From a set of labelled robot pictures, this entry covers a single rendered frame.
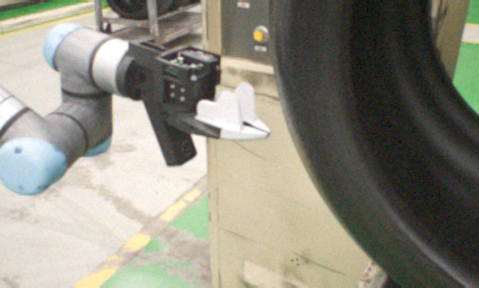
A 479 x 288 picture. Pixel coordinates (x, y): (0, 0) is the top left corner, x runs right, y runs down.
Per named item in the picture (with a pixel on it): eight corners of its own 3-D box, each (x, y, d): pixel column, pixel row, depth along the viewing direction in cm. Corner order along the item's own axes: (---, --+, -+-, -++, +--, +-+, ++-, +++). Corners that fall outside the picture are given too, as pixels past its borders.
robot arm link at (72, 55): (81, 68, 77) (80, 15, 73) (131, 88, 72) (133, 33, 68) (39, 79, 70) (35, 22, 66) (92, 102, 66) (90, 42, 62)
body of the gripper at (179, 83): (190, 71, 54) (114, 44, 59) (187, 136, 59) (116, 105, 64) (227, 55, 60) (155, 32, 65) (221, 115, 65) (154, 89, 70)
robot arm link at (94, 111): (41, 164, 70) (35, 96, 65) (77, 132, 80) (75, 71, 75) (90, 175, 69) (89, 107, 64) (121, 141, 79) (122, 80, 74)
